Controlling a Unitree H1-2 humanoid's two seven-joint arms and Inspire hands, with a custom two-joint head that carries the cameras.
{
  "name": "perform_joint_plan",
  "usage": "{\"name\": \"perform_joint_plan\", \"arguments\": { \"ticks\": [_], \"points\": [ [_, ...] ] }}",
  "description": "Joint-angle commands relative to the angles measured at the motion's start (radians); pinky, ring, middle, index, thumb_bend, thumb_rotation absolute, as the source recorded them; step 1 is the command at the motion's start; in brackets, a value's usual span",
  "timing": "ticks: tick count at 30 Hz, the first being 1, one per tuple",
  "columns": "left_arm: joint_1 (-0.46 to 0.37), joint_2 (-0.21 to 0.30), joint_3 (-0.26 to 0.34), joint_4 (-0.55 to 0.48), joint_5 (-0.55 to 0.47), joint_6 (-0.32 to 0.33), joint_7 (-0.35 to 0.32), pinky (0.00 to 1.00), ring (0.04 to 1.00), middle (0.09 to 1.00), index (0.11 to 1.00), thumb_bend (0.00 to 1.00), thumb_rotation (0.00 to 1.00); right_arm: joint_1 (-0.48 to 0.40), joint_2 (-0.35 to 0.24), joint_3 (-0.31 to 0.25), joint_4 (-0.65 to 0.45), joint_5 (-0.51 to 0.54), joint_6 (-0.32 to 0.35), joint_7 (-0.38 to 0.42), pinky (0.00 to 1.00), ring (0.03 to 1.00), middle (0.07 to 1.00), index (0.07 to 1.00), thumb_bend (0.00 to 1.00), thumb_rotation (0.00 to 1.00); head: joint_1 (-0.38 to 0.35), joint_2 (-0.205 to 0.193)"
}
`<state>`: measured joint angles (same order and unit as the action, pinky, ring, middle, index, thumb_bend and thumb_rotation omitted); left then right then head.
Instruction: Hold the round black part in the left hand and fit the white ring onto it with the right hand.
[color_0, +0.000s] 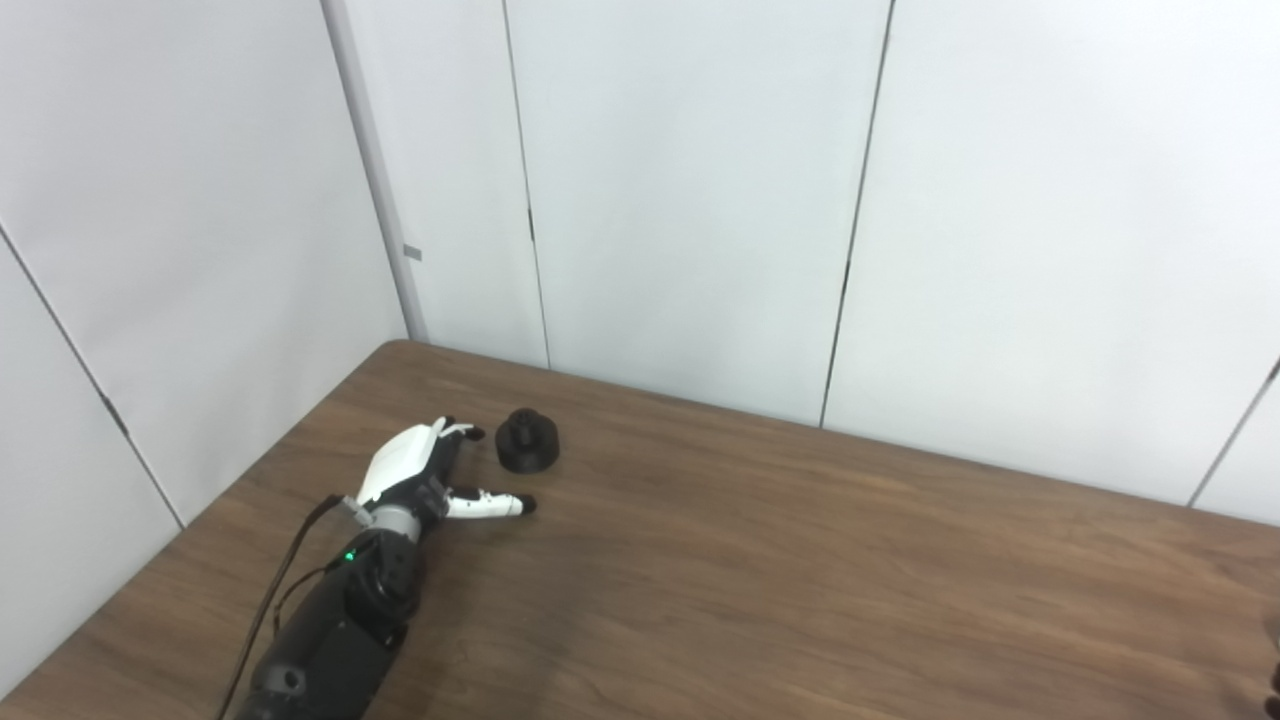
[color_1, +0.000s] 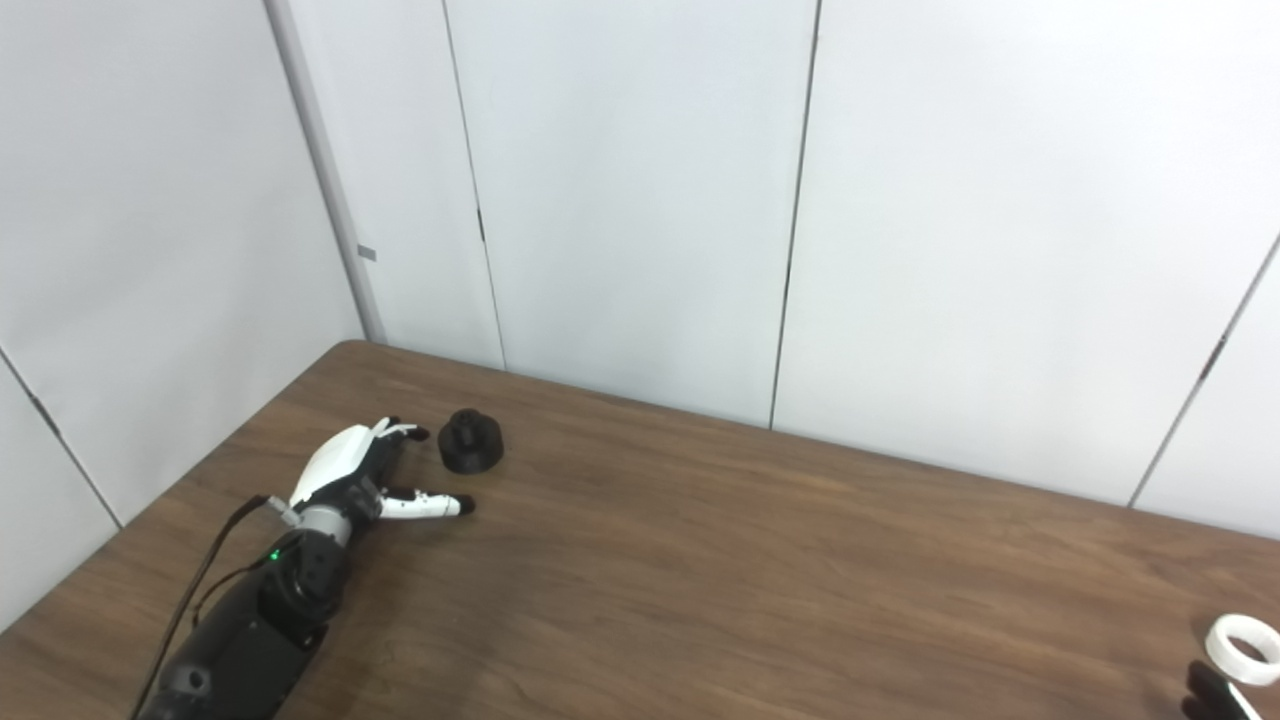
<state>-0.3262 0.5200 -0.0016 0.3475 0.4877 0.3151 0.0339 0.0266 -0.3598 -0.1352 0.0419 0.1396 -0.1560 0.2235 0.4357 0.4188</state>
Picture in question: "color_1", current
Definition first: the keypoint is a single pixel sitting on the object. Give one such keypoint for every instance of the white and black left hand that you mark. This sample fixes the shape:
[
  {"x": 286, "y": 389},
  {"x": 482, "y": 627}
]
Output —
[{"x": 335, "y": 460}]

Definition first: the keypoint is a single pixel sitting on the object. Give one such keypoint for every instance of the white and black right hand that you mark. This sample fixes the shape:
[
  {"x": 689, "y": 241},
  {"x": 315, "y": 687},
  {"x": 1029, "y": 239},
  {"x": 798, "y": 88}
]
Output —
[{"x": 1215, "y": 700}]

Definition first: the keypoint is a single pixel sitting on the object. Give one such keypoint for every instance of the round black part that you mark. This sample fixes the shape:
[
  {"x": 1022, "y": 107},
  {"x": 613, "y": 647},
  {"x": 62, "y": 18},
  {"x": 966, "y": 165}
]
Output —
[{"x": 472, "y": 445}]

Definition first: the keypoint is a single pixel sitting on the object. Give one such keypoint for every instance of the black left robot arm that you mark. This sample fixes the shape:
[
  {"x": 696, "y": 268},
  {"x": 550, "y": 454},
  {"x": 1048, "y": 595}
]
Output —
[{"x": 250, "y": 640}]

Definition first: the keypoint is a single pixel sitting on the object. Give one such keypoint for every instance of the gray wall corner post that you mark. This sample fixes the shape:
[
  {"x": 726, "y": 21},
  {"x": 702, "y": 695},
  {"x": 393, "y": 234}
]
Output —
[{"x": 330, "y": 180}]

